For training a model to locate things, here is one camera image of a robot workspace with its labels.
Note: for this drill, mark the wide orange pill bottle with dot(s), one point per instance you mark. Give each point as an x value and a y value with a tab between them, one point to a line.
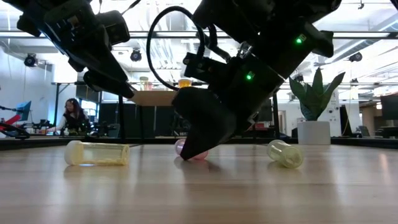
185	83

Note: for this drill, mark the white plant pot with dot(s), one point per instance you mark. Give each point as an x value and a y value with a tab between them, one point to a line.
314	133

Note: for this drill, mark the black background rig frame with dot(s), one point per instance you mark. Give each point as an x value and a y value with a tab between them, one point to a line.
56	105

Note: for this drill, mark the wooden shelf black metal legs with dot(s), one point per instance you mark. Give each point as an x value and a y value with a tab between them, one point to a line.
152	98

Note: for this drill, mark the black partition wall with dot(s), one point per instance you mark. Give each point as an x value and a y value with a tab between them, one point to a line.
149	121

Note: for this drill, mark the black aluminium table frame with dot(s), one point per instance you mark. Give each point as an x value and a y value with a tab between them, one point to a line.
31	143

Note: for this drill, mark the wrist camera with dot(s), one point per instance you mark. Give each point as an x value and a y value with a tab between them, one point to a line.
115	28
205	68

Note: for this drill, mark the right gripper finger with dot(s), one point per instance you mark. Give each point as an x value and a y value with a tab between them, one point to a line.
205	124

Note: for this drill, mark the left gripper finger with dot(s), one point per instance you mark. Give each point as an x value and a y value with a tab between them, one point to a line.
109	84
105	60

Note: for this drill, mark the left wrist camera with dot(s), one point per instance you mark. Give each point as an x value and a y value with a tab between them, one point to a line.
115	28

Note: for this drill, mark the blue lit monitor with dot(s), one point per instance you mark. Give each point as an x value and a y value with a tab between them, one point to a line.
25	110

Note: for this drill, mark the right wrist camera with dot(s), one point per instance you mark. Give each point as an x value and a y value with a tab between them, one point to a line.
205	68

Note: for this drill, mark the red and black device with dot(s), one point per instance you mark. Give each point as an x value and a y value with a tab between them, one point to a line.
14	119

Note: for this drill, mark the person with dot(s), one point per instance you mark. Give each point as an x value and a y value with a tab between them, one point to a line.
74	119

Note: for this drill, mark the pink vial white cap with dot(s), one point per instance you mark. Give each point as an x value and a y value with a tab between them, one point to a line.
178	146

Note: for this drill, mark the short green vial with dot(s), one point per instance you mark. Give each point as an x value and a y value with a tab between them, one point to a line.
284	154

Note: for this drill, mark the black ceiling spotlight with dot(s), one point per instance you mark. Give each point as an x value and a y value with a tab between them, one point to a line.
30	60
355	57
136	55

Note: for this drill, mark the long yellow vial white cap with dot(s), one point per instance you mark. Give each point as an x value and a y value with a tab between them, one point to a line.
99	154

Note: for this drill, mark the green snake plant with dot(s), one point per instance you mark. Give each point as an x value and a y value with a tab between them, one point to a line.
315	99

